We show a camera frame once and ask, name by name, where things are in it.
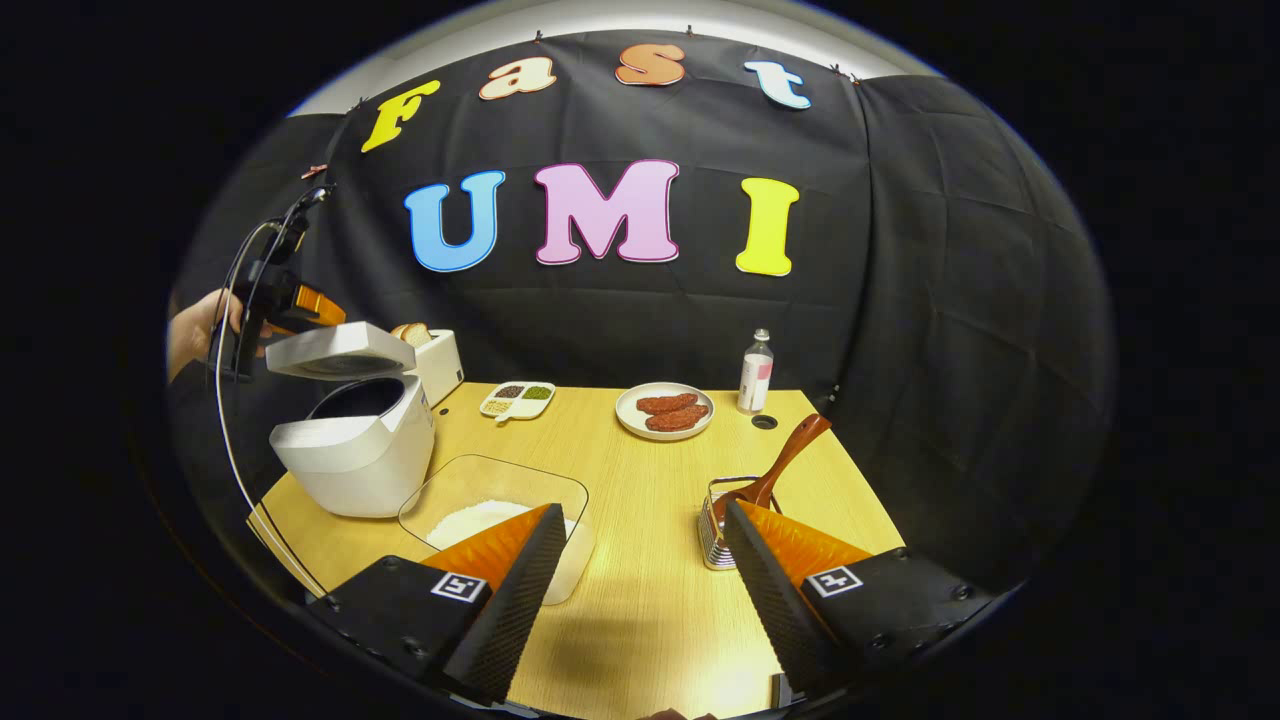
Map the clear bottle with pink label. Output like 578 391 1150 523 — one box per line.
738 329 775 415

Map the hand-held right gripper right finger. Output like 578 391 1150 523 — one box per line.
722 497 996 696

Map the wooden spoon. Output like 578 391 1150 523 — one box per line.
712 413 833 521

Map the clear plastic container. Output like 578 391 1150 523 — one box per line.
398 454 597 607

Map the metal wire chopstick holder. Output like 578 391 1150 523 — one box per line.
697 476 783 572

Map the white rice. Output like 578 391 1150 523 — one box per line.
427 500 581 563

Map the white divided grain dish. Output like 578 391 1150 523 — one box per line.
479 380 557 423

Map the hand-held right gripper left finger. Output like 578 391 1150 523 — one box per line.
305 503 568 706

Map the white round plate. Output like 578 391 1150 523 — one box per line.
615 382 716 442

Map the white rice cooker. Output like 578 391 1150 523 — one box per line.
265 322 437 519

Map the white toaster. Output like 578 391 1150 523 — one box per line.
405 328 466 406

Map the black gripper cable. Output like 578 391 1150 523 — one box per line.
213 185 333 603

